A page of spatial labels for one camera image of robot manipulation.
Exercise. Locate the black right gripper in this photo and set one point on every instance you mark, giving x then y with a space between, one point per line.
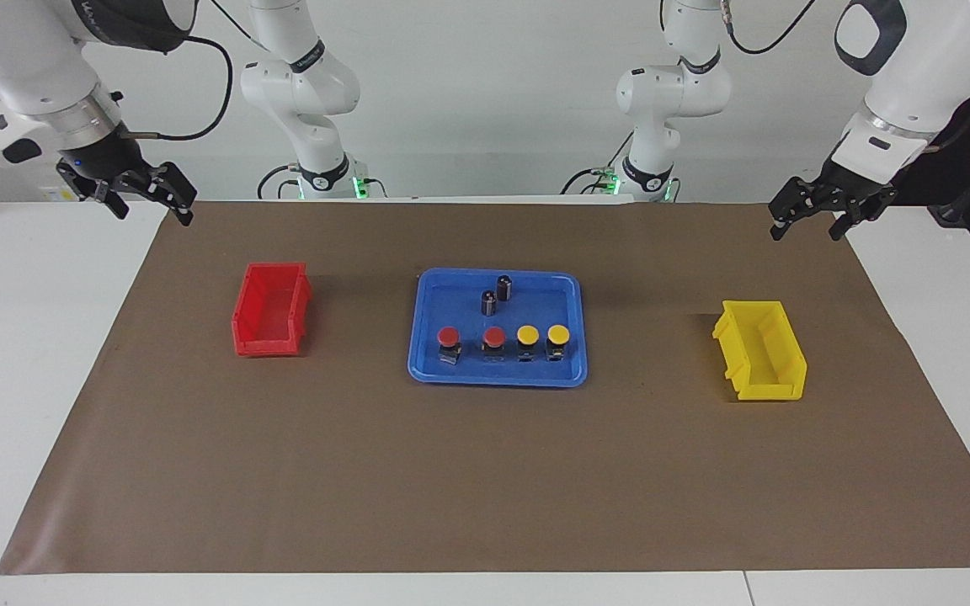
106 164

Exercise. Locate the black cylindrical knob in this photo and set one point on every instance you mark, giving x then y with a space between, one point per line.
504 288
488 303

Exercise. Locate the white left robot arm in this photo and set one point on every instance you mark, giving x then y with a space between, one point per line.
931 59

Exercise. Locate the brown table mat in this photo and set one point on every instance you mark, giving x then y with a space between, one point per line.
485 471

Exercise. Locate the blue plastic tray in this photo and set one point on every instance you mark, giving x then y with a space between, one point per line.
451 313

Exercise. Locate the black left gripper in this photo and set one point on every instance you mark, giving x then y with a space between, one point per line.
843 192

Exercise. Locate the red plastic bin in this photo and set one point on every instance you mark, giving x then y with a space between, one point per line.
270 341

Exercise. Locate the yellow plastic bin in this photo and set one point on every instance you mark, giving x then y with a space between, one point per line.
767 389

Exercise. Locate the white wall outlet box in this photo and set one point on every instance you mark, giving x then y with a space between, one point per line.
54 194

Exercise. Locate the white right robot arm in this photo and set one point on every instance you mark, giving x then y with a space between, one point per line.
26 59

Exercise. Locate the red push button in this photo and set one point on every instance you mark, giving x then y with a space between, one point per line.
449 338
494 337

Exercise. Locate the yellow push button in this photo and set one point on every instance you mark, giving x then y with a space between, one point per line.
558 334
527 335

